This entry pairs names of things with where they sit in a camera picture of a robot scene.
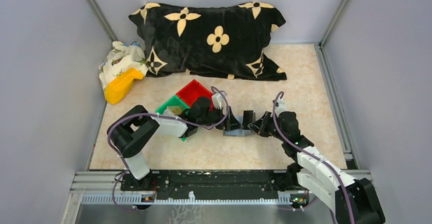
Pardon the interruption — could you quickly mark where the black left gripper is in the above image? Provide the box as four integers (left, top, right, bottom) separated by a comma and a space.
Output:
197, 104, 243, 131

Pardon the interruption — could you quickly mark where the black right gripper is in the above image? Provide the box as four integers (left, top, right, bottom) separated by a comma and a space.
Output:
248, 111, 287, 142

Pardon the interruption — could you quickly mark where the red plastic bin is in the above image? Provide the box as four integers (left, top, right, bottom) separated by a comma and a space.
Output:
176, 79, 213, 107

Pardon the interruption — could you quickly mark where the green plastic bin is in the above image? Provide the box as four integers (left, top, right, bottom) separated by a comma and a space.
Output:
155, 95, 189, 141

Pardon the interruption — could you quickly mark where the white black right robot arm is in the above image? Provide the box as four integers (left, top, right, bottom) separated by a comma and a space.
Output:
248, 111, 386, 223

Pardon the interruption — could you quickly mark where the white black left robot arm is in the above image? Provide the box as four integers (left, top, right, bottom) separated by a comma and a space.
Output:
107, 97, 256, 190

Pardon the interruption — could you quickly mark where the stack of cards in bin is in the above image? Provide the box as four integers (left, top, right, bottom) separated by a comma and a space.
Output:
165, 105, 184, 116

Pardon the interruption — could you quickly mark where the black floral pillow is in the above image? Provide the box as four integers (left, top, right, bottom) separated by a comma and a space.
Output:
128, 2, 287, 81

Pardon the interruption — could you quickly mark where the yellow and white cloth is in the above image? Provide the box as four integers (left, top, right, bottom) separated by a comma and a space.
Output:
98, 41, 148, 104

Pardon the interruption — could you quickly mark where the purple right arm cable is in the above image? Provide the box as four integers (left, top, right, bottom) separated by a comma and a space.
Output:
272, 91, 356, 224

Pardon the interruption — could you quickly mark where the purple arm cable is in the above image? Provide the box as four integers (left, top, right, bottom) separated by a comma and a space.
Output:
107, 86, 231, 212
272, 91, 356, 224

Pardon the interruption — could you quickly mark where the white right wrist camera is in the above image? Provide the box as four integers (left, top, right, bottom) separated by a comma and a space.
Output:
275, 100, 288, 117

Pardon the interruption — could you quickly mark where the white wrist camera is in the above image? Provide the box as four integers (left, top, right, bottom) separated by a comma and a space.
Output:
275, 100, 288, 117
211, 91, 226, 109

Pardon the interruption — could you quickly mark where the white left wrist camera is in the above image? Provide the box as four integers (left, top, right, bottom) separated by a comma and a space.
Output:
211, 91, 226, 109

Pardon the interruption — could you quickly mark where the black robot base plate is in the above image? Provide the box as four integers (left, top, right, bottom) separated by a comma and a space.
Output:
115, 170, 317, 211

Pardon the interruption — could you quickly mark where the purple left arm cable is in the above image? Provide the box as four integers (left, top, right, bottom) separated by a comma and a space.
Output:
107, 86, 231, 212

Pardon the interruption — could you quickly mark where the aluminium frame rail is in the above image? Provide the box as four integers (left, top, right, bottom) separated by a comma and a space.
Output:
71, 166, 379, 214

